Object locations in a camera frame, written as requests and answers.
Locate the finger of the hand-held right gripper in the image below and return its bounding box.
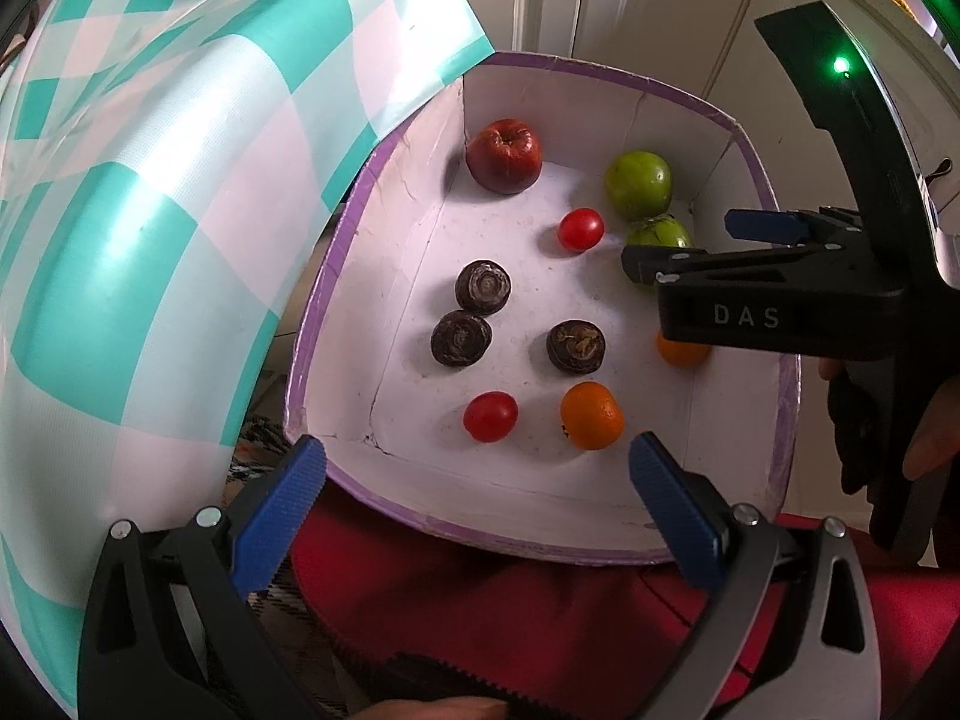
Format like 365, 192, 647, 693
724, 208, 863, 248
621, 244, 863, 290

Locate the teal checkered tablecloth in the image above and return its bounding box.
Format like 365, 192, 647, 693
0, 0, 496, 698

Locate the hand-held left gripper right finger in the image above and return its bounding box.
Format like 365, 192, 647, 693
628, 431, 882, 720

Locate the orange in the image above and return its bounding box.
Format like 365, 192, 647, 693
560, 382, 625, 452
656, 328, 712, 369

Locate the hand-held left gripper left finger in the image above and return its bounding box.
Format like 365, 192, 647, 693
79, 433, 328, 720

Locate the red cloth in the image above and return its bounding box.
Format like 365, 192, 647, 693
289, 476, 960, 720

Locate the green apple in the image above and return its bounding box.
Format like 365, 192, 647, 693
605, 151, 673, 222
625, 214, 692, 290

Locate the person's right hand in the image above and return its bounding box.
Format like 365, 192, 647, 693
904, 388, 960, 482

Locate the white cabinet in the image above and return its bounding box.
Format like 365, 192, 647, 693
442, 0, 960, 256

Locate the red cherry tomato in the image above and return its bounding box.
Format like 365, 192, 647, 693
558, 208, 606, 254
463, 391, 519, 443

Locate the purple-rimmed white cardboard box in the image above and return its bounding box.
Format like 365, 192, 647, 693
285, 51, 803, 567

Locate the red apple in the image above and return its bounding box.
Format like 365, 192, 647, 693
466, 118, 543, 194

